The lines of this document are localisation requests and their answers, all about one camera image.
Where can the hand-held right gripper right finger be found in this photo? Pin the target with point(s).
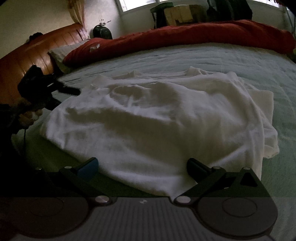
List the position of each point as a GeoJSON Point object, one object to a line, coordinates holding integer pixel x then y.
{"type": "Point", "coordinates": [196, 169]}

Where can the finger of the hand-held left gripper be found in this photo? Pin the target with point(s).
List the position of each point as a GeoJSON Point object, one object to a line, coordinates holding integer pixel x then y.
{"type": "Point", "coordinates": [53, 103]}
{"type": "Point", "coordinates": [68, 89]}

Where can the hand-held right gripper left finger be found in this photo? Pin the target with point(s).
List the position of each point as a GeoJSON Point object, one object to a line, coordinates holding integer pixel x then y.
{"type": "Point", "coordinates": [89, 168]}

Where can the white printed sweatshirt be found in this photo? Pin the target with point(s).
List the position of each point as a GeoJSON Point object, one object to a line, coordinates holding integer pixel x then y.
{"type": "Point", "coordinates": [150, 120]}

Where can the metal clothes drying rack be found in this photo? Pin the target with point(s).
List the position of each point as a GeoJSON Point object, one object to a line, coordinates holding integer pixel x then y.
{"type": "Point", "coordinates": [288, 18]}

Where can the person's left hand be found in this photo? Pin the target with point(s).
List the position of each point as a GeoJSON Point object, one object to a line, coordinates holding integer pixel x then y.
{"type": "Point", "coordinates": [29, 115]}

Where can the wooden headboard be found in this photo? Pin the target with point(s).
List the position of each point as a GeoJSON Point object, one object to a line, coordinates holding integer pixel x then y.
{"type": "Point", "coordinates": [27, 55]}

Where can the grey pillow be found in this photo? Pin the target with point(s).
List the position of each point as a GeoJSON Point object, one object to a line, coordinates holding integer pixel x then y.
{"type": "Point", "coordinates": [62, 53]}

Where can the small shiny wrapper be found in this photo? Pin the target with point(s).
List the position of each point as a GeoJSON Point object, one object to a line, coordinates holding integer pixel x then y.
{"type": "Point", "coordinates": [94, 47]}

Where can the dark item on headboard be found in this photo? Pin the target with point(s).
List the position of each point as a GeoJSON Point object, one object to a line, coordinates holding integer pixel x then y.
{"type": "Point", "coordinates": [35, 36]}

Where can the patterned curtain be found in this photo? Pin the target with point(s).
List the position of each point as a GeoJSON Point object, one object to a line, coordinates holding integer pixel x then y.
{"type": "Point", "coordinates": [76, 14]}

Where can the green checked bed sheet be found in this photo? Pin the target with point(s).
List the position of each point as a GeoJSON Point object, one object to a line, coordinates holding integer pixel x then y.
{"type": "Point", "coordinates": [161, 58]}

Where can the window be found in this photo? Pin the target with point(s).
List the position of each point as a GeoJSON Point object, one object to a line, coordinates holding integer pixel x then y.
{"type": "Point", "coordinates": [138, 3]}

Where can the green stool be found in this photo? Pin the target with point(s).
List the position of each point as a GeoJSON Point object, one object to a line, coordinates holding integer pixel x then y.
{"type": "Point", "coordinates": [157, 14]}

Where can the red duvet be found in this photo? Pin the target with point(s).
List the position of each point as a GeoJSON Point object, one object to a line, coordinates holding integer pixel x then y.
{"type": "Point", "coordinates": [185, 37]}

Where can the yellowish draped cloth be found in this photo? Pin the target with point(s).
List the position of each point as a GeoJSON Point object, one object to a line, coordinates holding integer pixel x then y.
{"type": "Point", "coordinates": [182, 14]}

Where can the cardboard box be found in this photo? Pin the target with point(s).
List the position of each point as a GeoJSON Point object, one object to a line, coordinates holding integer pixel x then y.
{"type": "Point", "coordinates": [196, 14]}

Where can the dark hanging jacket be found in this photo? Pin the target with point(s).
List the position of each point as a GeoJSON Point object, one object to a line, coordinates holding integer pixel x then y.
{"type": "Point", "coordinates": [242, 9]}

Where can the white wall plug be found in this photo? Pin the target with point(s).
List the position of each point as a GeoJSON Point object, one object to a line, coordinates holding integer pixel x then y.
{"type": "Point", "coordinates": [103, 22]}

